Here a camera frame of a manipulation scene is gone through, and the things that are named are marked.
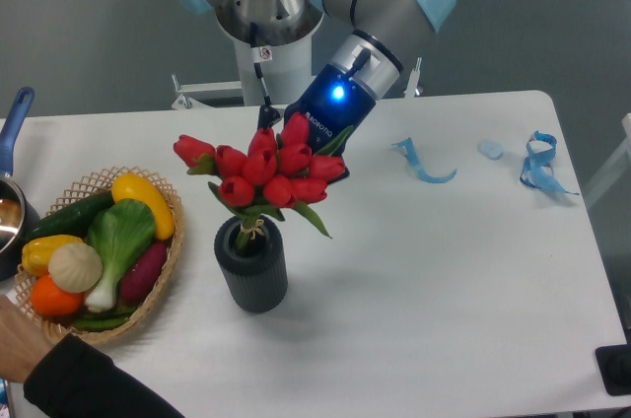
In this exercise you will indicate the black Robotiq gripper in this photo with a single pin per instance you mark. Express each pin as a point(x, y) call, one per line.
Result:
point(331, 103)

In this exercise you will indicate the red tulip bouquet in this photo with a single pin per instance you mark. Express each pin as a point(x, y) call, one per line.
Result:
point(278, 171)

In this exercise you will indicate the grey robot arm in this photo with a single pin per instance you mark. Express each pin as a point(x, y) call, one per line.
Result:
point(400, 27)

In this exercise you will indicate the black sleeved forearm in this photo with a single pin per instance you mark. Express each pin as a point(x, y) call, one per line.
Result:
point(76, 380)

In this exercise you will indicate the dark grey ribbed vase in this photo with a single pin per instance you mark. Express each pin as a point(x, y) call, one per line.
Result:
point(257, 280)

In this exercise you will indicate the person's hand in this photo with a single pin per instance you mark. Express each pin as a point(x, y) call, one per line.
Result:
point(23, 345)

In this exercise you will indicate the blue curved plastic strip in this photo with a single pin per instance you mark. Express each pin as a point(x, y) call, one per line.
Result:
point(408, 150)

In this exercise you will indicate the yellow squash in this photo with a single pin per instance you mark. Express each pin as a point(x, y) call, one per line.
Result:
point(136, 187)

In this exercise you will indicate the pale blue bottle cap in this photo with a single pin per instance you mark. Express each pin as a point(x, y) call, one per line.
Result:
point(490, 149)

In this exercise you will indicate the green bok choy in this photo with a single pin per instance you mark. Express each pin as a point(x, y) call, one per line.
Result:
point(119, 235)

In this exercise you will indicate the purple sweet potato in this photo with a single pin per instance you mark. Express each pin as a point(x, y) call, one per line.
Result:
point(139, 281)

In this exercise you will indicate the blue ribbon tangle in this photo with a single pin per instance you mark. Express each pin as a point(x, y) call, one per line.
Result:
point(537, 171)

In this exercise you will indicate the woven wicker basket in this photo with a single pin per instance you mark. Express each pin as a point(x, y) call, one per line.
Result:
point(92, 184)

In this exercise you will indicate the green cucumber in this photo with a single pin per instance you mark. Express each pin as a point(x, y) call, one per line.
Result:
point(73, 219)

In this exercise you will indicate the white garlic bulb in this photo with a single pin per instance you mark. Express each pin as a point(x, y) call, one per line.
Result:
point(75, 267)

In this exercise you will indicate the green pea pods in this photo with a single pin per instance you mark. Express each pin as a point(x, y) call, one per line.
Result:
point(97, 322)

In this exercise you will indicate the yellow bell pepper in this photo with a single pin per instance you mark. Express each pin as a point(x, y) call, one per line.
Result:
point(37, 253)

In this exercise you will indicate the orange fruit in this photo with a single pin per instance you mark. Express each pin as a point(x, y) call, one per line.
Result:
point(49, 300)

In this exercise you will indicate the black device at table edge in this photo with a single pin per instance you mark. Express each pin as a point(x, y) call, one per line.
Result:
point(614, 367)

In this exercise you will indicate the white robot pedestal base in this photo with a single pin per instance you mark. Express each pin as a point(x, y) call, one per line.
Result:
point(281, 74)

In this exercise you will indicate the blue handled saucepan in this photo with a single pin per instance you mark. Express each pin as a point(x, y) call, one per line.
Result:
point(18, 216)

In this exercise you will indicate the white frame at right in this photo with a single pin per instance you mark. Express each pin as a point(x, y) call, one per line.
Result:
point(611, 170)

